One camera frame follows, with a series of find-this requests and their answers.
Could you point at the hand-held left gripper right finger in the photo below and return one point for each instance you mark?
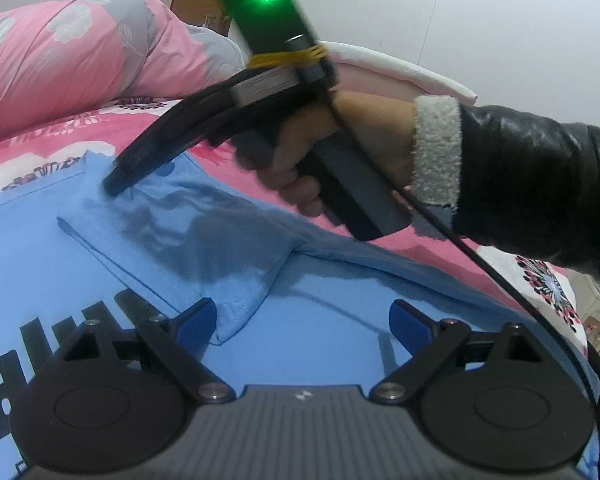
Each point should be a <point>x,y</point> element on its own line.
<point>409,322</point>

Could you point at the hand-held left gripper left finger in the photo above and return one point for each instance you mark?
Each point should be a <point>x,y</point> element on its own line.
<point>198,322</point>

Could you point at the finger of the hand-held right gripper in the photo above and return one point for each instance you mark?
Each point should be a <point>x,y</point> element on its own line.
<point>130,167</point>

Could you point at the blue t-shirt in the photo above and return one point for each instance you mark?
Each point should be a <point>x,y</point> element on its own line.
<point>305,285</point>

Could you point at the person's right forearm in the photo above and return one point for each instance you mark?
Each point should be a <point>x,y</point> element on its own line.
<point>530,185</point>

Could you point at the person's right hand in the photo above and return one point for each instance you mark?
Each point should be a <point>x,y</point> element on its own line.
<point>375,135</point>

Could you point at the pink floral blanket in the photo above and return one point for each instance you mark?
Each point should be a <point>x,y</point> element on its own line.
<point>55,135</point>

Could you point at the pink grey floral duvet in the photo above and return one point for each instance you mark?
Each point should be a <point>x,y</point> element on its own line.
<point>80,55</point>

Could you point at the white folded cloth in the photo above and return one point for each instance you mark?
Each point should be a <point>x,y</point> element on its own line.
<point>405,65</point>

